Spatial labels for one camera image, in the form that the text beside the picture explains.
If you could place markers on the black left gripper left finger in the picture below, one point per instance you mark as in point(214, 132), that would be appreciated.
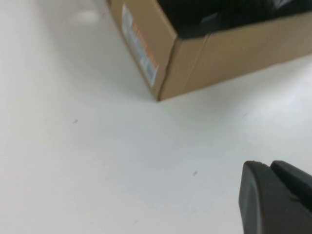
point(263, 207)

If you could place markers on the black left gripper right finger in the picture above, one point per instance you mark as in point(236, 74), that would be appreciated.
point(295, 182)

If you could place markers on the brown cardboard shoe box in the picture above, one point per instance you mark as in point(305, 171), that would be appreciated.
point(231, 61)

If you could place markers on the white orange box label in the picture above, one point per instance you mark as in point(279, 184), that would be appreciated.
point(139, 44)

